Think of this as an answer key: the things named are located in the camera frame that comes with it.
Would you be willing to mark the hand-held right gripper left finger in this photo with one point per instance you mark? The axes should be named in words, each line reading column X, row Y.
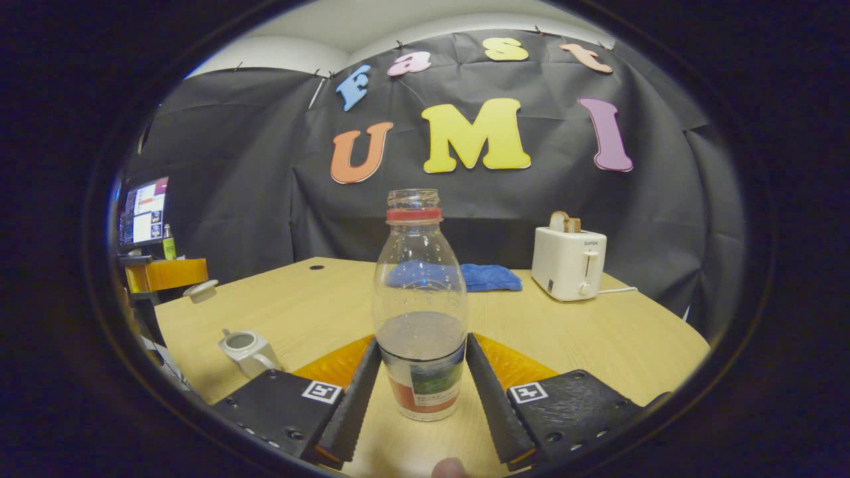
column 352, row 405

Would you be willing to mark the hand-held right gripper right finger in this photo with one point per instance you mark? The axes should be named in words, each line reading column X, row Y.
column 495, row 405

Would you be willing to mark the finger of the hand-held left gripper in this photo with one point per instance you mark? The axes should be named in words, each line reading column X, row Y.
column 176, row 273

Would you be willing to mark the white teacup lid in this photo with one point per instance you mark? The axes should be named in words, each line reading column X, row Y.
column 199, row 291

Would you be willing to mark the clear plastic water bottle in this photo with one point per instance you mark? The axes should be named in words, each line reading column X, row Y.
column 418, row 299

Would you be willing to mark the green drink bottle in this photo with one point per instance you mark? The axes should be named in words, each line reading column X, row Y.
column 169, row 247

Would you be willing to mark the computer monitor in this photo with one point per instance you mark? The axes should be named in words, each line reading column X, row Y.
column 143, row 212

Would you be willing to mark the blue towel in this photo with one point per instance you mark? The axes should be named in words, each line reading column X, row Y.
column 491, row 277

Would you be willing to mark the white toaster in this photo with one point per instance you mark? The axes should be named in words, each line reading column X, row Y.
column 564, row 265

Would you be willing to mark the bread slice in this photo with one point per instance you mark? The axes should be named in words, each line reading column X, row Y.
column 561, row 222

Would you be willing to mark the black backdrop cloth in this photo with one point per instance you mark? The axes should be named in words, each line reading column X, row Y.
column 531, row 199

